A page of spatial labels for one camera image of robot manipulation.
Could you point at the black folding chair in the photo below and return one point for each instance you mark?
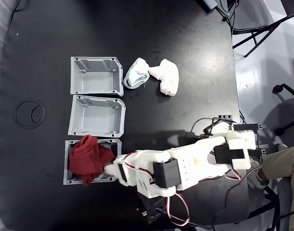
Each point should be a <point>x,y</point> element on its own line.
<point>257,14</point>

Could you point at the pale pinkish white sock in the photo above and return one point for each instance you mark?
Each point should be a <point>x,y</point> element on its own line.
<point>168,79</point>

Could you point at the white sock with teal band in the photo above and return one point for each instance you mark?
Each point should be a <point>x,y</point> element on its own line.
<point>137,69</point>

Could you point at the grey plastic storage bin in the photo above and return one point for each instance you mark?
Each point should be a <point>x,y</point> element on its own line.
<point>114,144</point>
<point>96,118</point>
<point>96,81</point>

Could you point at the black bracket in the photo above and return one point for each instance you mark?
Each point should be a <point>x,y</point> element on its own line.
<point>156,209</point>

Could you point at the black chair frame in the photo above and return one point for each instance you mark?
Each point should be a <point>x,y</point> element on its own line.
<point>276,201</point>

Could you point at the grey power adapter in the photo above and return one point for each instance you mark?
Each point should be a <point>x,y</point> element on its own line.
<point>209,4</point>

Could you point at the person's leg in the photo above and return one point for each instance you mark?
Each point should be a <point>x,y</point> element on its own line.
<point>284,163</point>

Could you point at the person's shoe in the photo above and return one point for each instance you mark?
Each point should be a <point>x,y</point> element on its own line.
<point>258,179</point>

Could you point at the round black table grommet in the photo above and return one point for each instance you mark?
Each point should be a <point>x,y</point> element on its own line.
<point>21,120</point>

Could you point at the black office chair base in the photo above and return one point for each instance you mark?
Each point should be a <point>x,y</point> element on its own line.
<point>291,89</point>

